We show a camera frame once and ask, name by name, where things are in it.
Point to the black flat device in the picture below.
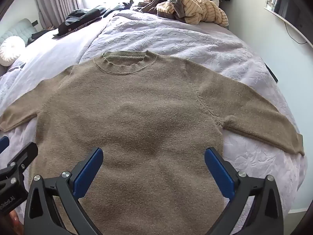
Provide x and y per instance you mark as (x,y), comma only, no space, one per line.
(272,73)

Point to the beige striped clothes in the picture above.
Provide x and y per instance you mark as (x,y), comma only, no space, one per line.
(195,7)

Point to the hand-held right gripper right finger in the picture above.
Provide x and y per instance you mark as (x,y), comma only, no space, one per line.
(218,173)

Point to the brown knit sweater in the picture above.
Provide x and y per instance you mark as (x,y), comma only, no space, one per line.
(137,117)

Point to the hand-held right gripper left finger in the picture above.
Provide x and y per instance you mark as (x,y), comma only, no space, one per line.
(88,170)

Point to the lavender embossed bed blanket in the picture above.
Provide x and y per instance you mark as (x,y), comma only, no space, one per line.
(171,36)

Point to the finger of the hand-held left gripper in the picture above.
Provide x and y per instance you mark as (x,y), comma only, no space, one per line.
(23,155)
(3,143)

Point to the dark cloth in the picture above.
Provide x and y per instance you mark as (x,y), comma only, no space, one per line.
(39,35)

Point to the black clothes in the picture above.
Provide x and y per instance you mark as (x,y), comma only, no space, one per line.
(80,17)

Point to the grey quilted headboard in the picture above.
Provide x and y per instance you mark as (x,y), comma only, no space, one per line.
(17,28)

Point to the dark brown garment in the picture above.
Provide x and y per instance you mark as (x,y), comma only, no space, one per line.
(149,6)

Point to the grey pleated curtain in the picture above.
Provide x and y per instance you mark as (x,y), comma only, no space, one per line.
(56,0)

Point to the white round pillow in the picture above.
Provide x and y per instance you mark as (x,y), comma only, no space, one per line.
(11,50)

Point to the white wall shelf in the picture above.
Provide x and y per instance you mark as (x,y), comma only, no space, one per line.
(293,28)

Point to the black television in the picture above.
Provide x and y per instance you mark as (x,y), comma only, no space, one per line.
(291,7)

